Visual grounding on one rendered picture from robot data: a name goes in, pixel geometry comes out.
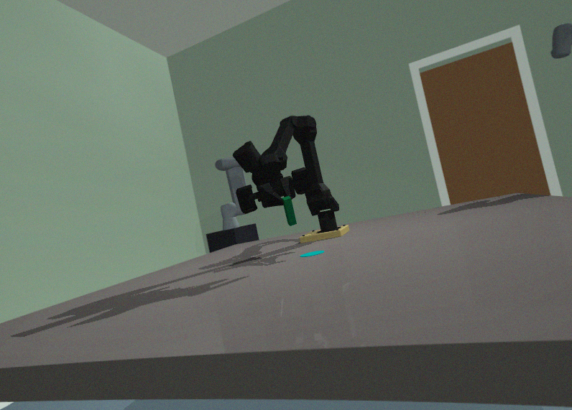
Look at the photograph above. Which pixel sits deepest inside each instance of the green rectangular post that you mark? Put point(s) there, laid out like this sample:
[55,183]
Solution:
[289,211]

